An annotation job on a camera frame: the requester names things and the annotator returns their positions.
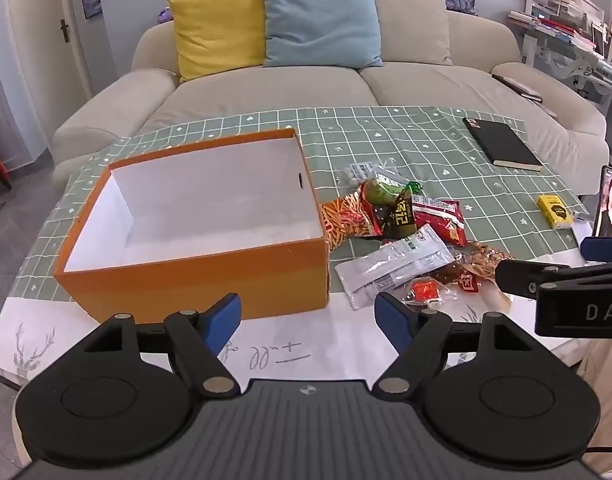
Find yellow pillow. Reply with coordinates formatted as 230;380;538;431
167;0;267;82

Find small red snack packet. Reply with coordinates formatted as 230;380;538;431
403;277;447;309

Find black yellow snack packet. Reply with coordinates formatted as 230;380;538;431
378;195;418;241

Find stack of books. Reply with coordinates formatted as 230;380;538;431
508;10;579;38

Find smartphone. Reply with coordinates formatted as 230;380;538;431
592;165;612;239

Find beige sofa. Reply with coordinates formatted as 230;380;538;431
51;10;611;181

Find orange striped snack bag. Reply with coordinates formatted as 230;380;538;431
318;192;384;252

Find silver white snack packet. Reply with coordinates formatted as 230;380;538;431
334;237;457;311

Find green checked tablecloth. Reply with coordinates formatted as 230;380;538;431
11;105;592;307

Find brown snack packet red label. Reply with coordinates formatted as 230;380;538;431
431;260;483;294

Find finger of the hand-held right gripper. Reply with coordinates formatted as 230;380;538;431
581;236;612;262
495;258;612;302

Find white door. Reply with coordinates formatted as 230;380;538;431
56;0;95;101

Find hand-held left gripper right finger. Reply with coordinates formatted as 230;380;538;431
373;291;535;396

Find orange cardboard box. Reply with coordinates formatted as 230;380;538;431
53;127;332;325

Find person's beige pants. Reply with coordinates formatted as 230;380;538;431
573;338;612;478

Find yellow tissue pack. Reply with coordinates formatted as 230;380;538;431
537;195;573;231

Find white desk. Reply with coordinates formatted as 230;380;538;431
508;0;612;116

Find light blue pillow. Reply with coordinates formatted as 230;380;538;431
261;0;384;70

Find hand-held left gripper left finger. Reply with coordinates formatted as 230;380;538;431
81;292;243;396

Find clear packet with white balls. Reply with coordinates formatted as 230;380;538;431
337;160;402;187

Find beige pillow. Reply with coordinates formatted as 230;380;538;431
351;0;454;67

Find black notebook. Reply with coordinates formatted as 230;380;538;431
462;116;543;172

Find book on sofa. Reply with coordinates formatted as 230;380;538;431
492;74;543;103

